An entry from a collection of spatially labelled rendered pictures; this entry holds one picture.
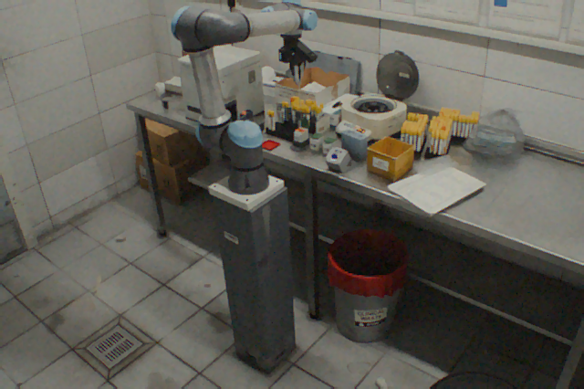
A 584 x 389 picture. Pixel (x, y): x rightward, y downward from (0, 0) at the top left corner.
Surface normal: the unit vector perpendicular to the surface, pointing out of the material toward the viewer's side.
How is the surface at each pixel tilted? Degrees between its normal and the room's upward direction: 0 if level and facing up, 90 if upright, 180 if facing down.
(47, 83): 90
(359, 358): 0
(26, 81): 90
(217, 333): 0
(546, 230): 0
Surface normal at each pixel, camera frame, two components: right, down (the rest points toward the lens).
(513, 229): -0.04, -0.84
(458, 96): -0.62, 0.44
